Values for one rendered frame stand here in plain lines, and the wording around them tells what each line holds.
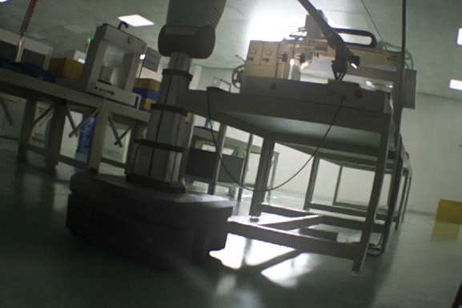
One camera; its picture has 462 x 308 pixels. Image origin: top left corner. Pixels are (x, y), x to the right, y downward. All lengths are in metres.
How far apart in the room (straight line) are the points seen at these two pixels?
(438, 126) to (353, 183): 2.54
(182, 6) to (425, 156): 8.06
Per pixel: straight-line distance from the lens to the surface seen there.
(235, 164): 4.92
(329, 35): 2.17
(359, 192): 9.39
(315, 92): 1.96
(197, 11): 1.70
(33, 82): 3.15
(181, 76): 1.67
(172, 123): 1.64
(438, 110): 9.47
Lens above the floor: 0.41
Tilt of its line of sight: 3 degrees up
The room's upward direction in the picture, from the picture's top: 11 degrees clockwise
